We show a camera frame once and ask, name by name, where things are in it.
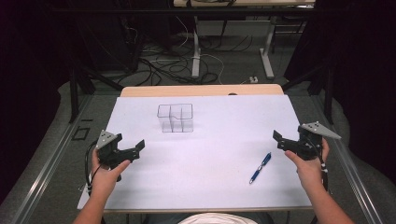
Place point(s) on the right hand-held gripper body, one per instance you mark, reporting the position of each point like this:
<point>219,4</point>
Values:
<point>308,143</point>

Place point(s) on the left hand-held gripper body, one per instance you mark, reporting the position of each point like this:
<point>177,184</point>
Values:
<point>107,153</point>

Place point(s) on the person's left hand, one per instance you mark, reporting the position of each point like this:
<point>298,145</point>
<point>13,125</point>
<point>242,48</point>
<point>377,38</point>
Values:
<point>107,180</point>

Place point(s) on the person's right hand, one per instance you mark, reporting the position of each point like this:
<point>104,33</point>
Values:
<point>308,172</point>

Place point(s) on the blue pen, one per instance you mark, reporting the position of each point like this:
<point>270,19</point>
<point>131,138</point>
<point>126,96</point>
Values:
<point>260,168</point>

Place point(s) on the clear acrylic organiser box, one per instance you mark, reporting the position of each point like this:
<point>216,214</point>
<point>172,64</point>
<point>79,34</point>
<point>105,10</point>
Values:
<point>175,118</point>

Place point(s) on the black metal stand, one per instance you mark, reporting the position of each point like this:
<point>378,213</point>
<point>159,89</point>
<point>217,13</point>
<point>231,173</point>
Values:
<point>77,90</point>
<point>327,90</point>

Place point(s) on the white power strip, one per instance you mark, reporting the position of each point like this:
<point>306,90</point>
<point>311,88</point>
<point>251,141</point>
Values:
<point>253,80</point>

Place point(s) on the white table mat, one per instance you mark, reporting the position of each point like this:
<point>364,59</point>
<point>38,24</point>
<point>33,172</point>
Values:
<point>202,168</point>

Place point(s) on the dark curtain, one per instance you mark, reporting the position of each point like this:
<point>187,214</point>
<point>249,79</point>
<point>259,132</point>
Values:
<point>364,77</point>
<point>28,93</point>

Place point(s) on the white desk with metal legs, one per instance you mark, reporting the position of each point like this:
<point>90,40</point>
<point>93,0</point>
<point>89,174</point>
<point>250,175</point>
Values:
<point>196,46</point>

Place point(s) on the aluminium floor rail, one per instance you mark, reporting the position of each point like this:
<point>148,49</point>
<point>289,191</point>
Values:
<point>358,183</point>
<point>46,168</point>

